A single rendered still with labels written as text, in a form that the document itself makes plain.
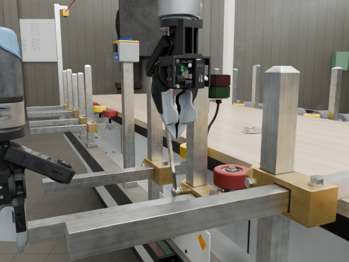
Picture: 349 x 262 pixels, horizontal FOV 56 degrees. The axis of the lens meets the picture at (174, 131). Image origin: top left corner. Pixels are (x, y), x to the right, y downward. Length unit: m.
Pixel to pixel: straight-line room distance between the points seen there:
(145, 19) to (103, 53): 1.72
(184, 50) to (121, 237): 0.32
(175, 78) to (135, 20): 5.98
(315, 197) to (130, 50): 0.85
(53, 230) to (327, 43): 8.12
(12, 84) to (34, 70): 7.78
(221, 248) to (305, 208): 0.58
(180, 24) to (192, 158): 0.29
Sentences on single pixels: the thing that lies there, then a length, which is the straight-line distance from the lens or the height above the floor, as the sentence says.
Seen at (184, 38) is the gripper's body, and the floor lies 1.17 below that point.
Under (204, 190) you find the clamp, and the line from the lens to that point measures 0.71.
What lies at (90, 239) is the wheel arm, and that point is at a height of 0.95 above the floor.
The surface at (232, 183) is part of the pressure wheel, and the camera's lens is 0.71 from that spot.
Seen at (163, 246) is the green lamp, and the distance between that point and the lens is 0.85.
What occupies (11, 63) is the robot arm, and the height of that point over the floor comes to 1.13.
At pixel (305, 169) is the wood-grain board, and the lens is 0.80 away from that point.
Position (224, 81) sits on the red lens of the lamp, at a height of 1.10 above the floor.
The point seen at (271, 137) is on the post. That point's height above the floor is 1.02.
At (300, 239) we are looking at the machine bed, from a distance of 0.82.
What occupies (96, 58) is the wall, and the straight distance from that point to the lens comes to 7.91.
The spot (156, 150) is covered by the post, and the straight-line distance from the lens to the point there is 0.95.
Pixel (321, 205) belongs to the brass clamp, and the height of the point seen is 0.95.
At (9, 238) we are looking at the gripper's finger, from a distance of 0.62.
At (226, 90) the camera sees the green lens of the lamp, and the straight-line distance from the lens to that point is 0.72.
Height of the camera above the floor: 1.12
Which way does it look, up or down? 10 degrees down
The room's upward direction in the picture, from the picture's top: straight up
